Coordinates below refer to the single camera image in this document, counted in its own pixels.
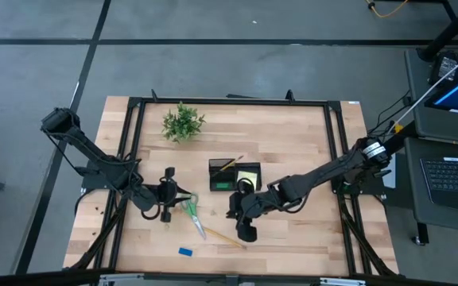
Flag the green plant in white pot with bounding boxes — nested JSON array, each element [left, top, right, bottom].
[[161, 101, 207, 144]]

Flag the black aluminium table frame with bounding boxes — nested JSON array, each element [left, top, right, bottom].
[[64, 89, 399, 279]]

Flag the black mesh desk organizer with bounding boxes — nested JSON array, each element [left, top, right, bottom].
[[208, 157, 262, 192]]

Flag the yellow hanging cable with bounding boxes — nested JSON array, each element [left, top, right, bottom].
[[366, 0, 409, 19]]

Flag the yellow pencil with pink eraser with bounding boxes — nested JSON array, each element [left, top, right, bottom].
[[219, 154, 245, 172], [203, 226, 248, 250]]

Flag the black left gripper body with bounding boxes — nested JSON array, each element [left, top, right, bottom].
[[148, 166, 179, 223]]

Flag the white cable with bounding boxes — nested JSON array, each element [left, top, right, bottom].
[[387, 45, 458, 134]]

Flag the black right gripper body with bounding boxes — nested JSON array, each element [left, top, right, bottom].
[[226, 190, 260, 244]]

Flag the green handled scissors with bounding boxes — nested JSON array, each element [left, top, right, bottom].
[[180, 193, 208, 241]]

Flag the black power adapter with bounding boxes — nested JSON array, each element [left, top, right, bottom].
[[429, 51, 458, 84]]

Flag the black laptop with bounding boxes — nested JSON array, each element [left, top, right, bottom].
[[418, 156, 458, 215]]

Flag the black tripod stand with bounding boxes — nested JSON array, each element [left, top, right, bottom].
[[417, 0, 458, 63]]

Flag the grey equipment cart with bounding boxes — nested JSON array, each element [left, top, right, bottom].
[[403, 47, 458, 245]]

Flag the yellow sticky note pad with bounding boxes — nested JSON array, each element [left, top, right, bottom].
[[236, 170, 258, 190]]

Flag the black cable bundle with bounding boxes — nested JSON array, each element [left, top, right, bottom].
[[367, 90, 413, 138]]

